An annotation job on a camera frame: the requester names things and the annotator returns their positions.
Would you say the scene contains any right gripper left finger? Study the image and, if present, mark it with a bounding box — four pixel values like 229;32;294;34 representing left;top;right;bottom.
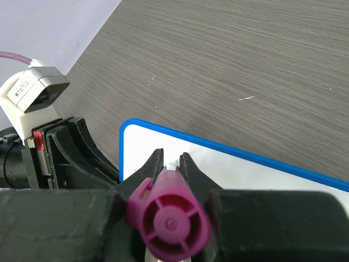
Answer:
1;149;164;261

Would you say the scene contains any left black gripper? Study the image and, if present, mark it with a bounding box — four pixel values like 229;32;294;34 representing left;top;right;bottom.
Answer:
1;117;119;190

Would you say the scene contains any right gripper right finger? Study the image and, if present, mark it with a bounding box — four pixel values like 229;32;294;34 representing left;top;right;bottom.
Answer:
179;153;348;261

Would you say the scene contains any blue framed whiteboard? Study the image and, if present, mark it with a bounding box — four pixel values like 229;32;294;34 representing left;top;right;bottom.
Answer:
119;118;348;192

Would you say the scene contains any magenta whiteboard marker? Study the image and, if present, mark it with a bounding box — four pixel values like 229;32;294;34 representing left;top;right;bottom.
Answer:
127;168;211;261

